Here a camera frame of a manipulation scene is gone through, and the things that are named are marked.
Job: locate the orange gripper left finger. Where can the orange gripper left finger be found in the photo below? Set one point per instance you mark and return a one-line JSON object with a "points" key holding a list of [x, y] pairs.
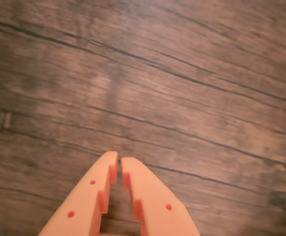
{"points": [[89, 196]]}

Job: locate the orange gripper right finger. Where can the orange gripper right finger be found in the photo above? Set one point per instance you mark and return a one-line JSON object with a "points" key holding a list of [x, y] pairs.
{"points": [[155, 204]]}

